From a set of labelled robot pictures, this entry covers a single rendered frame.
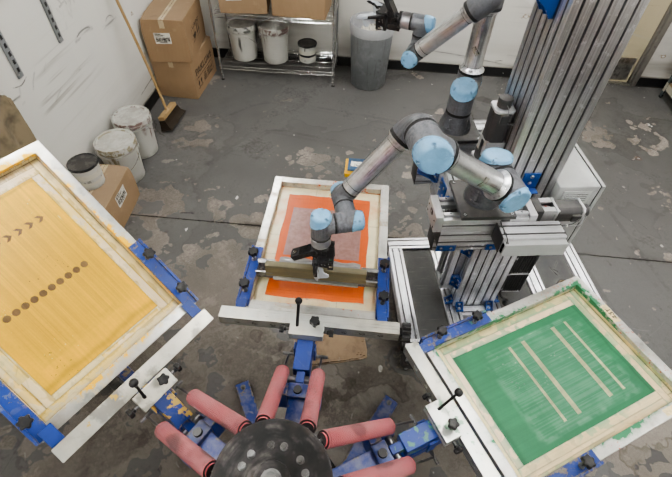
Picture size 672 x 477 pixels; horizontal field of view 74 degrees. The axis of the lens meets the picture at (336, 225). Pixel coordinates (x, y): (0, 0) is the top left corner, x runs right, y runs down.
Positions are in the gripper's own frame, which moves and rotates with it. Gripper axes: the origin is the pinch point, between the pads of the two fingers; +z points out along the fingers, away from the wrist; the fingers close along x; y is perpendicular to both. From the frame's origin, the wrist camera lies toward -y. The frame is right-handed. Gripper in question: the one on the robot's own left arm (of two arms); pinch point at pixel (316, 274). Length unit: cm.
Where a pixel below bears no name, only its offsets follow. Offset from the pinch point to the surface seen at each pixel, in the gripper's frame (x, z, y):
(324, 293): -2.0, 10.1, 3.6
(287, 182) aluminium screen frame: 61, 7, -23
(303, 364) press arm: -37.8, 1.5, 0.4
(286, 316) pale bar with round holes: -19.6, 1.4, -8.8
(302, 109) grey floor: 277, 105, -52
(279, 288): -1.7, 10.0, -15.5
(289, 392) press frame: -48.0, 1.6, -2.8
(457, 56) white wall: 372, 87, 107
